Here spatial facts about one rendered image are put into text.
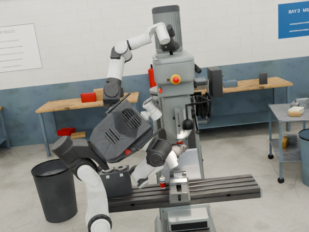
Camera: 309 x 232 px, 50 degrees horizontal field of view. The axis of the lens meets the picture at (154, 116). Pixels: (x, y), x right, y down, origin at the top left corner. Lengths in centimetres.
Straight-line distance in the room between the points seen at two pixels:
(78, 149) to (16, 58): 526
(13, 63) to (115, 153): 542
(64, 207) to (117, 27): 364
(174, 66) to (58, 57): 484
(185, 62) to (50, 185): 243
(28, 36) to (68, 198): 370
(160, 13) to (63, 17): 438
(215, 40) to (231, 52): 40
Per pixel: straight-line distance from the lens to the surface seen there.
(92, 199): 195
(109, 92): 186
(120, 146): 173
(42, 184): 397
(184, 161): 279
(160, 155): 178
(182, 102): 220
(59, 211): 411
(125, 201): 245
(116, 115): 173
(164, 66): 202
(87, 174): 185
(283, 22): 689
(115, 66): 196
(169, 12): 239
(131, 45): 201
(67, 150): 182
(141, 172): 194
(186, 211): 245
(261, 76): 615
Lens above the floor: 209
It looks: 15 degrees down
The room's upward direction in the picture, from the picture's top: 6 degrees counter-clockwise
